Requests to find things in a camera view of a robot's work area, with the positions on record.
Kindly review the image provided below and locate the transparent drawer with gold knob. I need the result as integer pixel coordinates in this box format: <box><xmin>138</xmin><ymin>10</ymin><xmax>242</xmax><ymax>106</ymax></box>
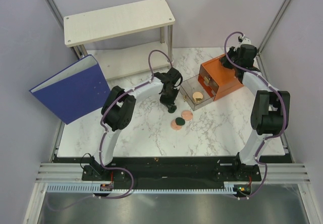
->
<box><xmin>180</xmin><ymin>75</ymin><xmax>215</xmax><ymax>111</ymax></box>

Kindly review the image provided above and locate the gold round jar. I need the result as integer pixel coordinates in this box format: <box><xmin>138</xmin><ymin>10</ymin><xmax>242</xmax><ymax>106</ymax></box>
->
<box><xmin>192</xmin><ymin>91</ymin><xmax>203</xmax><ymax>103</ymax></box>

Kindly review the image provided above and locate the orange drawer organizer box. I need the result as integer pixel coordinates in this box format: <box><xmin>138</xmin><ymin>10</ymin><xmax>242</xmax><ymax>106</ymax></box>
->
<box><xmin>199</xmin><ymin>54</ymin><xmax>244</xmax><ymax>101</ymax></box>

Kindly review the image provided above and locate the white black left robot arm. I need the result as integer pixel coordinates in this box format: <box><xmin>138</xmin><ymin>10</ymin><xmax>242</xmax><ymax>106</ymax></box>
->
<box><xmin>93</xmin><ymin>68</ymin><xmax>183</xmax><ymax>180</ymax></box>

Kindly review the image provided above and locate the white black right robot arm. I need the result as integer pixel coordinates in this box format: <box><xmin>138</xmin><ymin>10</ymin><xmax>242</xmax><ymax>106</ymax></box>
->
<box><xmin>179</xmin><ymin>41</ymin><xmax>290</xmax><ymax>181</ymax></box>

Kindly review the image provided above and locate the white two-tier shelf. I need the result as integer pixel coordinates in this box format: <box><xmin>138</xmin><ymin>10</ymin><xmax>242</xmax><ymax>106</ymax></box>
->
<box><xmin>64</xmin><ymin>0</ymin><xmax>175</xmax><ymax>80</ymax></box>

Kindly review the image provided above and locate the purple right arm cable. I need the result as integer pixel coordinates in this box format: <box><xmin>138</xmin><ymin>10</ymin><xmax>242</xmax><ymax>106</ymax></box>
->
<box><xmin>224</xmin><ymin>31</ymin><xmax>287</xmax><ymax>201</ymax></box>

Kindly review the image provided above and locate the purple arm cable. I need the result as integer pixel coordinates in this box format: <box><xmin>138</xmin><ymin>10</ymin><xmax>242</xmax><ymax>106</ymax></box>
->
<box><xmin>224</xmin><ymin>31</ymin><xmax>287</xmax><ymax>201</ymax></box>
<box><xmin>46</xmin><ymin>49</ymin><xmax>175</xmax><ymax>212</ymax></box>

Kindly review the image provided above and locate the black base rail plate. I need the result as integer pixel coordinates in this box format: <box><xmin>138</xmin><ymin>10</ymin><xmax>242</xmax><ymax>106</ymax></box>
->
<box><xmin>53</xmin><ymin>154</ymin><xmax>292</xmax><ymax>189</ymax></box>

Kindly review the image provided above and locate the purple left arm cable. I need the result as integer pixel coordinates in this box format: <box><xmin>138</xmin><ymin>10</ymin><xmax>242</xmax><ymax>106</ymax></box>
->
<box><xmin>46</xmin><ymin>49</ymin><xmax>175</xmax><ymax>212</ymax></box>

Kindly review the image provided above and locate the blue ring binder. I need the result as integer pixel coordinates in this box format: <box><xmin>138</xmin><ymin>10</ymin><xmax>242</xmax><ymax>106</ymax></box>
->
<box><xmin>30</xmin><ymin>54</ymin><xmax>111</xmax><ymax>124</ymax></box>

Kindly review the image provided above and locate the light blue cable duct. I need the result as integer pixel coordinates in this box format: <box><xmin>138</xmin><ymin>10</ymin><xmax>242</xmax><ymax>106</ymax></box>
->
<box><xmin>46</xmin><ymin>183</ymin><xmax>252</xmax><ymax>194</ymax></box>

